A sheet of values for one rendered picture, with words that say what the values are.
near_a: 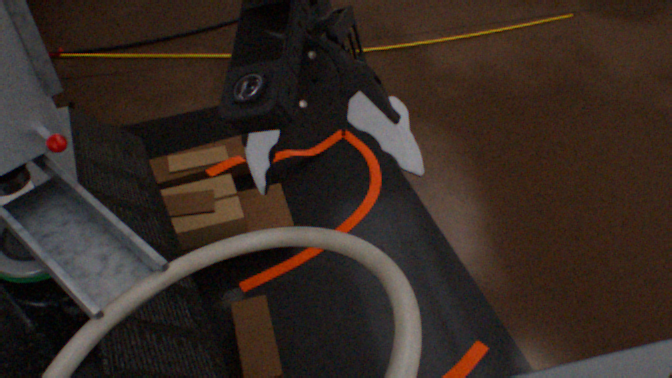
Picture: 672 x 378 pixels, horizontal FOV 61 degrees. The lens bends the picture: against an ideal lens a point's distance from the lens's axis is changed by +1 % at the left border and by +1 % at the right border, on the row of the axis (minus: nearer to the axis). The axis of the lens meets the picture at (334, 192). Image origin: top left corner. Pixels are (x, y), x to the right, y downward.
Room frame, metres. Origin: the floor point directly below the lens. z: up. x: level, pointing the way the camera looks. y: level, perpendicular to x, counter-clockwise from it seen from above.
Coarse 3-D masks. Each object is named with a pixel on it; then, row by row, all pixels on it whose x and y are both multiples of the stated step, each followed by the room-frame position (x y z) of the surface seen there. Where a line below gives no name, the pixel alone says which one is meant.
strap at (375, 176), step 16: (320, 144) 2.01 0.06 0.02; (352, 144) 2.01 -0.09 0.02; (240, 160) 1.69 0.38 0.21; (368, 160) 1.90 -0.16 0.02; (368, 192) 1.69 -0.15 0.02; (368, 208) 1.60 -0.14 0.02; (352, 224) 1.51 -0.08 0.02; (304, 256) 1.35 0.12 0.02; (272, 272) 1.27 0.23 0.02; (480, 352) 0.94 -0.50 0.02; (464, 368) 0.89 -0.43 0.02
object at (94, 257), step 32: (32, 160) 0.79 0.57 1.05; (32, 192) 0.70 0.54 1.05; (64, 192) 0.70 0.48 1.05; (32, 224) 0.63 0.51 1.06; (64, 224) 0.63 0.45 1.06; (96, 224) 0.63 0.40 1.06; (64, 256) 0.56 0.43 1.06; (96, 256) 0.56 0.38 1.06; (128, 256) 0.56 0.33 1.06; (160, 256) 0.52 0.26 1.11; (64, 288) 0.49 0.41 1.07; (96, 288) 0.49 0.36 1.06
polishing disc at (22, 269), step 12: (0, 228) 0.78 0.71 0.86; (0, 240) 0.75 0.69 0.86; (12, 240) 0.75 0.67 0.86; (0, 252) 0.72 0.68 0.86; (12, 252) 0.72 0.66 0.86; (24, 252) 0.72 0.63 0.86; (0, 264) 0.69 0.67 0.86; (12, 264) 0.69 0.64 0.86; (24, 264) 0.69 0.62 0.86; (36, 264) 0.69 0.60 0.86; (12, 276) 0.67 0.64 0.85; (24, 276) 0.67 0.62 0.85
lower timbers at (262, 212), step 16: (208, 144) 1.91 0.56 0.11; (224, 144) 1.91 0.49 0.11; (240, 144) 1.91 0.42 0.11; (160, 160) 1.80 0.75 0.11; (160, 176) 1.70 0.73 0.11; (176, 176) 1.70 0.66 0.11; (192, 176) 1.72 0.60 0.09; (208, 176) 1.75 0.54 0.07; (240, 192) 1.59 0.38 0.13; (256, 192) 1.59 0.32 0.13; (272, 192) 1.59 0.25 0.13; (256, 208) 1.51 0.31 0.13; (272, 208) 1.50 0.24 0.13; (288, 208) 1.51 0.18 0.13; (256, 224) 1.42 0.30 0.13; (272, 224) 1.42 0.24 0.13; (288, 224) 1.42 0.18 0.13
